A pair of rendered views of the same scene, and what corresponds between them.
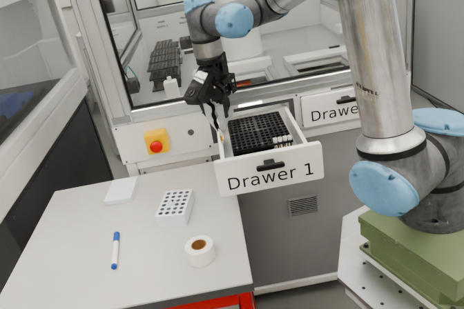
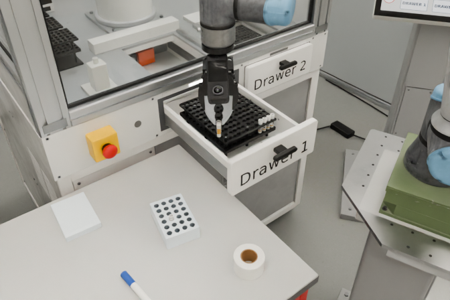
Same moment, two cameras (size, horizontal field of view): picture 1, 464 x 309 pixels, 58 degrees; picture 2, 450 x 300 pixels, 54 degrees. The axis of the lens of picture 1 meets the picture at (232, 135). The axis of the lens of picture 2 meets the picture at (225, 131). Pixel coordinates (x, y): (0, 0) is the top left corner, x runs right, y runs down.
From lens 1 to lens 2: 65 cm
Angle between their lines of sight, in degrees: 33
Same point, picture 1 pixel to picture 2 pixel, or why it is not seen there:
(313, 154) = (311, 132)
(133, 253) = (166, 290)
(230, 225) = (248, 223)
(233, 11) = not seen: outside the picture
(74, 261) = not seen: outside the picture
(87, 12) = not seen: outside the picture
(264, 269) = not seen: hidden behind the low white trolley
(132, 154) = (67, 166)
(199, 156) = (143, 148)
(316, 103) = (260, 71)
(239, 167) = (253, 160)
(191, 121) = (139, 111)
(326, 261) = not seen: hidden behind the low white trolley
